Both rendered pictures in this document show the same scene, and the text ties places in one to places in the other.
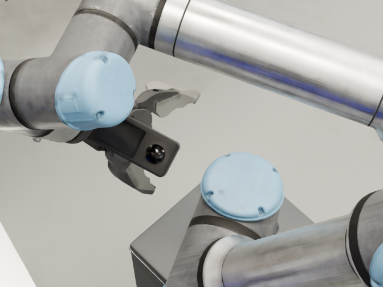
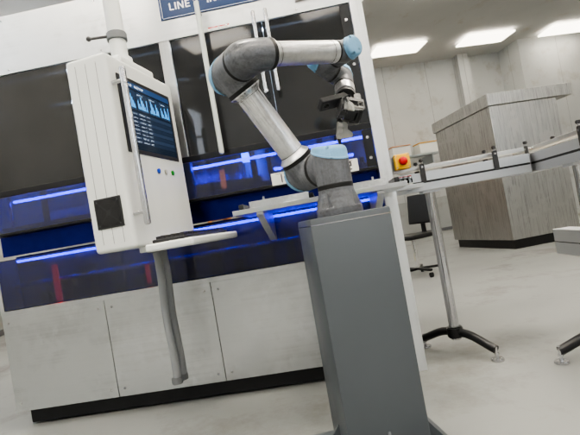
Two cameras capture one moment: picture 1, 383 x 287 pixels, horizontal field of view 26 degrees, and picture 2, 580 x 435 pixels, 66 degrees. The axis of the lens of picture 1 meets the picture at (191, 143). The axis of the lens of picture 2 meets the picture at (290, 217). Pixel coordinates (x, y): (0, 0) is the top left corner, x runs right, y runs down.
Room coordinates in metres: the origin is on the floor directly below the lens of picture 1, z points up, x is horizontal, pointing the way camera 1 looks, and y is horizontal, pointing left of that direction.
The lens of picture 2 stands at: (1.28, -1.35, 0.78)
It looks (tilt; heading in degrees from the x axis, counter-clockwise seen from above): 1 degrees up; 126
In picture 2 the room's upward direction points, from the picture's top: 10 degrees counter-clockwise
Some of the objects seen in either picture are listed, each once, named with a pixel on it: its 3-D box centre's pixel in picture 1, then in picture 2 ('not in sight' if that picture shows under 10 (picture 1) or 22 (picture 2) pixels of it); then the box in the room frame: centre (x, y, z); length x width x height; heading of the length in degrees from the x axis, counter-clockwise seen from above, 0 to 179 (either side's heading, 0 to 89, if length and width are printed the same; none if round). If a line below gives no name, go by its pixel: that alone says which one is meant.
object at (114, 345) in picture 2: not in sight; (223, 295); (-0.72, 0.56, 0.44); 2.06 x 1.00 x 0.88; 32
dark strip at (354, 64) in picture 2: not in sight; (357, 85); (0.34, 0.65, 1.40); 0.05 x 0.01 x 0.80; 32
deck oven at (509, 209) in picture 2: not in sight; (506, 173); (-0.05, 5.92, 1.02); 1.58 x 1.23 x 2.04; 135
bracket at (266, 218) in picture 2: not in sight; (267, 227); (-0.01, 0.22, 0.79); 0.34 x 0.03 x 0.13; 122
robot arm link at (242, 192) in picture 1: (239, 204); (330, 164); (0.53, -0.07, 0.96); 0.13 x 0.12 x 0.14; 160
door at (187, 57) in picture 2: not in sight; (224, 89); (-0.21, 0.31, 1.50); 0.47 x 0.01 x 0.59; 32
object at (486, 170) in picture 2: not in sight; (455, 169); (0.62, 1.02, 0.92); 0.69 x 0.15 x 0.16; 32
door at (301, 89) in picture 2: not in sight; (315, 71); (0.18, 0.55, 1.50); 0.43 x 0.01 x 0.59; 32
